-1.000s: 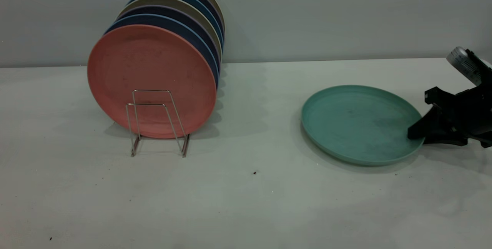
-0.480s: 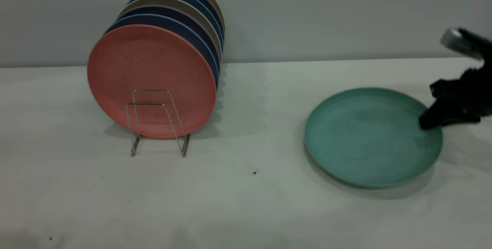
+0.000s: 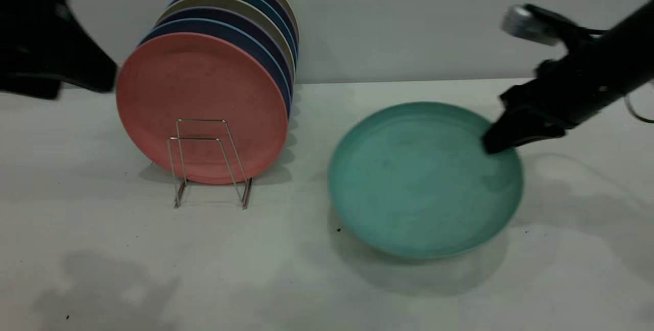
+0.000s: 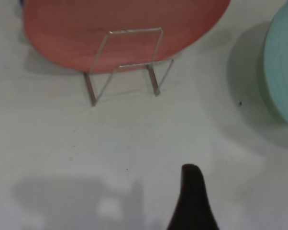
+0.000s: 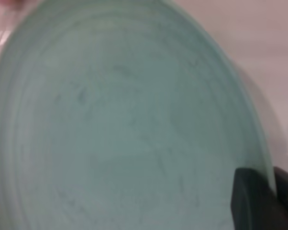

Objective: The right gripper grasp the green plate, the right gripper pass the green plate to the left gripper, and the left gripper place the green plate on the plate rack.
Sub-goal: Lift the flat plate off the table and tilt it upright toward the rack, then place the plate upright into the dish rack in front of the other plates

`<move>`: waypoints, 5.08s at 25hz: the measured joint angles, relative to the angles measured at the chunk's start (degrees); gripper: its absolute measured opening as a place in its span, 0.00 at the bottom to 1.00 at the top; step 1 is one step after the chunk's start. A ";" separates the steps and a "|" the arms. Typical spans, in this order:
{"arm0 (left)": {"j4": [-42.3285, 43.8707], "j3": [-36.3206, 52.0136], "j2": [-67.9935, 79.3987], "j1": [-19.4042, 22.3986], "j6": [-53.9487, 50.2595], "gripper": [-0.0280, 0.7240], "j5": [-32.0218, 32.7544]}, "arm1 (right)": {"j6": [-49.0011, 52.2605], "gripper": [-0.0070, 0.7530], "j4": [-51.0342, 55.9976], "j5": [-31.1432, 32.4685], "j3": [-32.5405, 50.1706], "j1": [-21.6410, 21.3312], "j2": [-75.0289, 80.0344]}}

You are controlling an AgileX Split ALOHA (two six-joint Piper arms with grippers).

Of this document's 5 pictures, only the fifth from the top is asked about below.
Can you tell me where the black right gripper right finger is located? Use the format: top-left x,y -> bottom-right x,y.
274,166 -> 288,230

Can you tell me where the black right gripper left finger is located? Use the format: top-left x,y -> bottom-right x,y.
231,167 -> 277,230

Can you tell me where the green round plate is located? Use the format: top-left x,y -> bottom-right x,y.
0,0 -> 278,230

